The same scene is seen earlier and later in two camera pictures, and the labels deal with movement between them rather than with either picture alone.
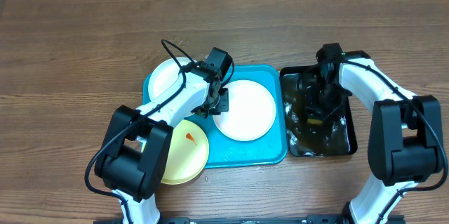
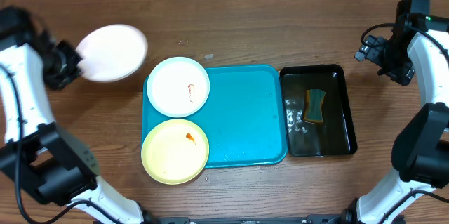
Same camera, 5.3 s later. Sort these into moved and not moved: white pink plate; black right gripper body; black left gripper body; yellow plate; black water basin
Moved: white pink plate; black left gripper body; black right gripper body
Not moved: black water basin; yellow plate
